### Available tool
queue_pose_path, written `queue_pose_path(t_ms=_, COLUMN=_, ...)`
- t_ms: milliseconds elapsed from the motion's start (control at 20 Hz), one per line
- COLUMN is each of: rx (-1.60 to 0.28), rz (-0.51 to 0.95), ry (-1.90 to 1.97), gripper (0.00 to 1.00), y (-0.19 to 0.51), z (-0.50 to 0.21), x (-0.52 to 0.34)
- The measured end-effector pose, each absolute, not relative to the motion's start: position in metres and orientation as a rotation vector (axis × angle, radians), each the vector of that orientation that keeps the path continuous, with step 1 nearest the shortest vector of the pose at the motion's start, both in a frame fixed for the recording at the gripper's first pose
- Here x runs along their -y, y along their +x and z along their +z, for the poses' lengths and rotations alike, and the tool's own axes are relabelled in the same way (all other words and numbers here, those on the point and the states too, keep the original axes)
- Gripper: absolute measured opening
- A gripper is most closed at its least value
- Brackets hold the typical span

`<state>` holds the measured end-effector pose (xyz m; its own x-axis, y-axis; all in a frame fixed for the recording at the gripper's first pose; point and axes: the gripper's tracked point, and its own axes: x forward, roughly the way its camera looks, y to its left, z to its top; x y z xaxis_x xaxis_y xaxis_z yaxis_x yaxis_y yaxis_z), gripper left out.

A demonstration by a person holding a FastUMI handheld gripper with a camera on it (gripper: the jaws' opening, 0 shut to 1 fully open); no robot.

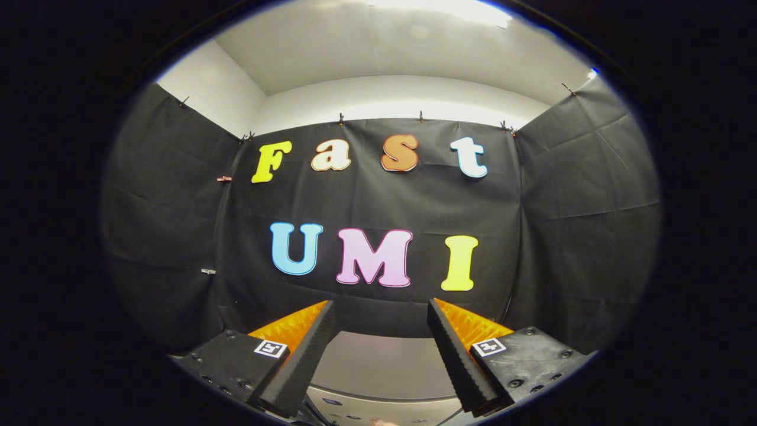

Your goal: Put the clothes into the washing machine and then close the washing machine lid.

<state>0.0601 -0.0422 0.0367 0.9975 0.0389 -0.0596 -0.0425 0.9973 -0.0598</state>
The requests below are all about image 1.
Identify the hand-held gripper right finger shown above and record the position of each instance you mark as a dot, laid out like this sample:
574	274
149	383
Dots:
455	361

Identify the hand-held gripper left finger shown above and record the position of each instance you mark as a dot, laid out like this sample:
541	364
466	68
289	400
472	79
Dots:
304	364

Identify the grey washing machine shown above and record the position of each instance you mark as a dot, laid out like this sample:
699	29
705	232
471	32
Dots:
311	414

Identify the black backdrop cloth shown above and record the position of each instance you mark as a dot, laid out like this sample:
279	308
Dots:
378	201

